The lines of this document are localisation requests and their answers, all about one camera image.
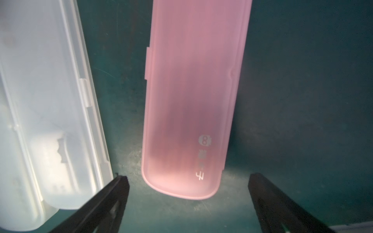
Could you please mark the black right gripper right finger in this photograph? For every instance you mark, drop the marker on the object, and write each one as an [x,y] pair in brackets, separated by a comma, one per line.
[277,212]

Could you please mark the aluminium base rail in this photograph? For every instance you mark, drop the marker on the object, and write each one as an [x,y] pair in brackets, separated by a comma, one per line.
[364,227]

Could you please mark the pink pencil case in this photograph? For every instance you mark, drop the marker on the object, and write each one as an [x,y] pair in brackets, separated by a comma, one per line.
[193,67]

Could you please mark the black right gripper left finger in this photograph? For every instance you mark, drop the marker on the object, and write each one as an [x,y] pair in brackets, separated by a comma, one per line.
[101,214]

